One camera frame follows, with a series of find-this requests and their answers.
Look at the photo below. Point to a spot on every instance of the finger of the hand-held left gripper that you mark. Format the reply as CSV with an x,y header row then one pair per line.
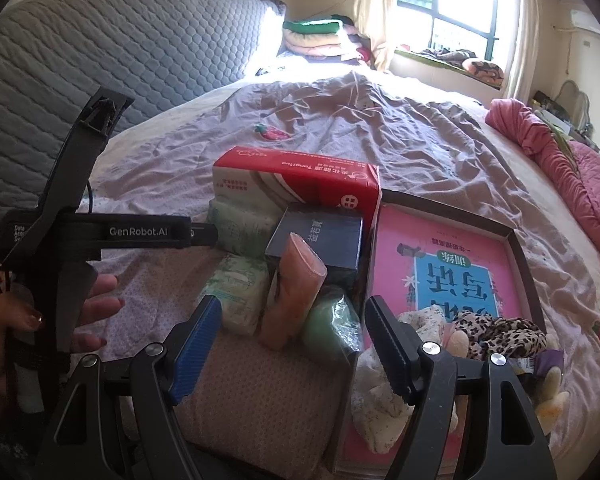
x,y
80,160
75,300

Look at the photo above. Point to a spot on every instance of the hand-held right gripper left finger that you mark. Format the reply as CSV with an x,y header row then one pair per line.
x,y
197,345

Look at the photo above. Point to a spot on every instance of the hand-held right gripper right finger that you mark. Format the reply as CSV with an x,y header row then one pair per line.
x,y
385,345

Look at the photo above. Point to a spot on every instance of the white floral cloth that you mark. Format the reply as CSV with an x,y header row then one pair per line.
x,y
375,410

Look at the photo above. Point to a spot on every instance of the plush bunny pink dress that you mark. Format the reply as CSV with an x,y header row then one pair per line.
x,y
458,345

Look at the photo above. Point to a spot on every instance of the leopard print scrunchie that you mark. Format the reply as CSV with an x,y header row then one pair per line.
x,y
500,335

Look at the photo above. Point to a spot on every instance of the grey box tray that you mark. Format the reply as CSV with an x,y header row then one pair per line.
x,y
522,260

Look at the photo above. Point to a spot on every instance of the plush bunny purple dress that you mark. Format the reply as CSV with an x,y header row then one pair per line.
x,y
550,400

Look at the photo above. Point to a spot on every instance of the person's left hand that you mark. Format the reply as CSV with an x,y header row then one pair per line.
x,y
102,305

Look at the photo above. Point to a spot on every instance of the mint green item in plastic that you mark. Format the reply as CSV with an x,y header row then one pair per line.
x,y
325,330

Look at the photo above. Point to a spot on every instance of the green tissue pack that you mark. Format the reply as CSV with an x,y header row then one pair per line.
x,y
235,290
240,230

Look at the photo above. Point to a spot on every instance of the pink book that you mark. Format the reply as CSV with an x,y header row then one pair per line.
x,y
430,270

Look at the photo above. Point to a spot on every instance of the pink tube pouch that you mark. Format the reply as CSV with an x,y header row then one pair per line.
x,y
290,300

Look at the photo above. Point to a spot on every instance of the grey quilted headboard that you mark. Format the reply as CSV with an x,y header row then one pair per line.
x,y
105,45

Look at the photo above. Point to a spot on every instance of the dark blue box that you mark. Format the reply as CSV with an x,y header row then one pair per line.
x,y
320,240

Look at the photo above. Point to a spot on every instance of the red and white box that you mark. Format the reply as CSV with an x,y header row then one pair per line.
x,y
300,170

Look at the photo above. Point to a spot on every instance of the lilac duvet cover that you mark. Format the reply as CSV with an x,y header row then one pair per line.
x,y
355,115

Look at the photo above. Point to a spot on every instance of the pink quilt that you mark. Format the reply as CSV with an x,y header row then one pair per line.
x,y
580,185

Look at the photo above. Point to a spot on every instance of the stack of folded blankets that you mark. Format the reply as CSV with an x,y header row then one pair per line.
x,y
320,40

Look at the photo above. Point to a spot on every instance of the green cloth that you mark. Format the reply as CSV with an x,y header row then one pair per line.
x,y
565,145

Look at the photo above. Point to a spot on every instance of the brown patterned pillow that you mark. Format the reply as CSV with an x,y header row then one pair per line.
x,y
485,71

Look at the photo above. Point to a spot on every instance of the clothes on windowsill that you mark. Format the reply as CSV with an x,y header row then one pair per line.
x,y
445,55

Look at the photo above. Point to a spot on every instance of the vanity mirror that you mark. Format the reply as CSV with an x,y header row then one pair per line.
x,y
575,102

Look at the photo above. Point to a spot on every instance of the cream curtain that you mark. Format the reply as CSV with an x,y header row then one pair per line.
x,y
375,10
522,30

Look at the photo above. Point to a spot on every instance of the window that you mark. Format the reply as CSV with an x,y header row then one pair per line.
x,y
460,0

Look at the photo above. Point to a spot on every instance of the white air conditioner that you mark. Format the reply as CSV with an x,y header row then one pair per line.
x,y
587,20

